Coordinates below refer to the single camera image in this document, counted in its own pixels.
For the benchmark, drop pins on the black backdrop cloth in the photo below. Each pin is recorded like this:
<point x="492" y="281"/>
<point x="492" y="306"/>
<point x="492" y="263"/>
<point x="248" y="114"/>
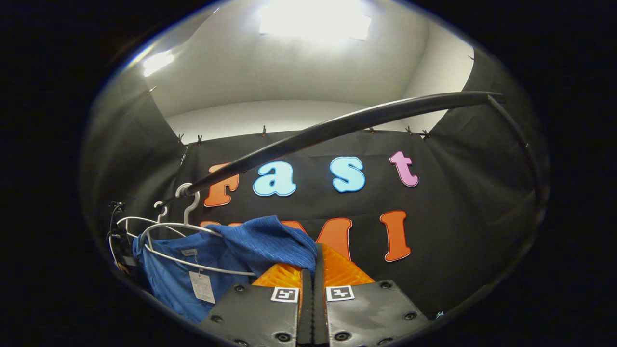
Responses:
<point x="458" y="217"/>

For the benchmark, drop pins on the large ceiling light panel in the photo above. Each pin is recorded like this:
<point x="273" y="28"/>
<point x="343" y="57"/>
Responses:
<point x="313" y="19"/>

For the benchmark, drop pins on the black metal clothes rack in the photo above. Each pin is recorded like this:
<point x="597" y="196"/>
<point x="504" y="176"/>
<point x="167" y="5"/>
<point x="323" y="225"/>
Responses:
<point x="337" y="127"/>

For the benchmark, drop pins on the small ceiling light panel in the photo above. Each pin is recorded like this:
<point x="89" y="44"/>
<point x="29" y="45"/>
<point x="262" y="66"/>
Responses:
<point x="156" y="62"/>

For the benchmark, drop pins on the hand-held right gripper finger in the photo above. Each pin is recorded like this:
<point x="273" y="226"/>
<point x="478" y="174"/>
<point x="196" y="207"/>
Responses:
<point x="319" y="313"/>
<point x="307" y="313"/>

